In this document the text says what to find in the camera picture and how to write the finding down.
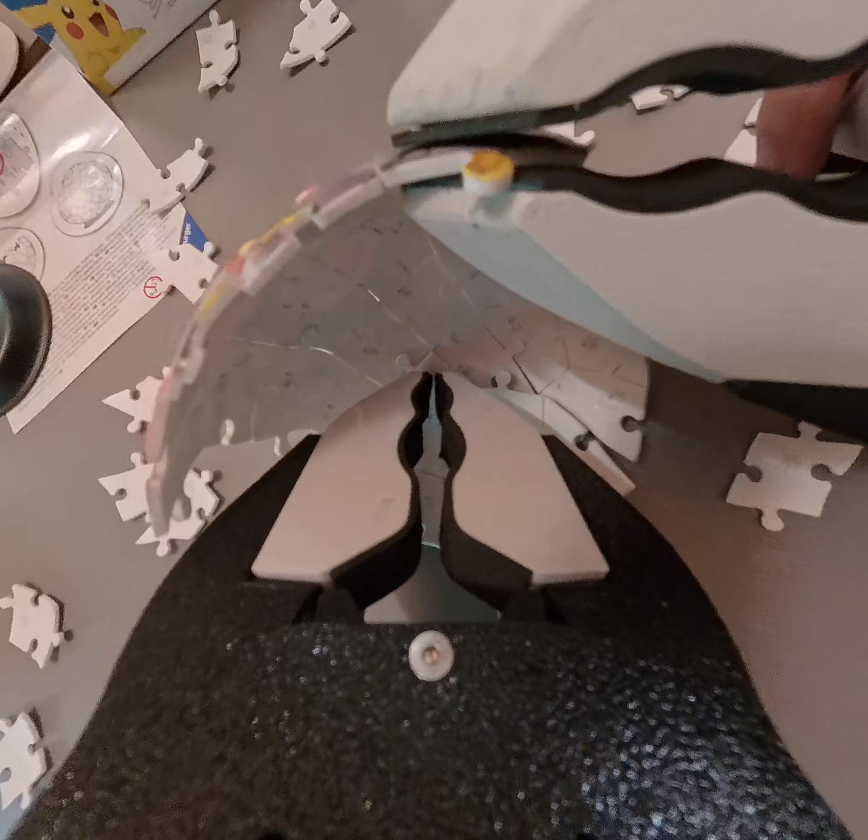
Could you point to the single white puzzle piece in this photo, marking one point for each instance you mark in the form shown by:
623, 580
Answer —
786, 477

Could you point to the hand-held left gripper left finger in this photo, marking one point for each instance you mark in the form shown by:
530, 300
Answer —
339, 501

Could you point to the scattered white puzzle pieces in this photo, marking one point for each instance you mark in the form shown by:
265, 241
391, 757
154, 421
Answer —
315, 37

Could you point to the person's right hand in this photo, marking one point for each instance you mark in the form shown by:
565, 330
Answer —
793, 128

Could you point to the large white puzzle ball shell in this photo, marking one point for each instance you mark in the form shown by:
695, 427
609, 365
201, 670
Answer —
305, 325

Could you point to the white instruction leaflet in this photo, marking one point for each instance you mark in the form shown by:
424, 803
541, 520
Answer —
102, 298

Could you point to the black round ball stand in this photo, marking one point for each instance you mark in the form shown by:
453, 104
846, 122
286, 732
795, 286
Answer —
37, 325

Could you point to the blue printed puzzle box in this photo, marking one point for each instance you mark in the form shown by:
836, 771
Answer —
81, 26

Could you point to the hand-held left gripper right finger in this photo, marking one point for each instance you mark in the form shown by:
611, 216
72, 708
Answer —
522, 501

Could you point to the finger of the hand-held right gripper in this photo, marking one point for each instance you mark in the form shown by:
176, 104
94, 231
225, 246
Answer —
678, 277
576, 26

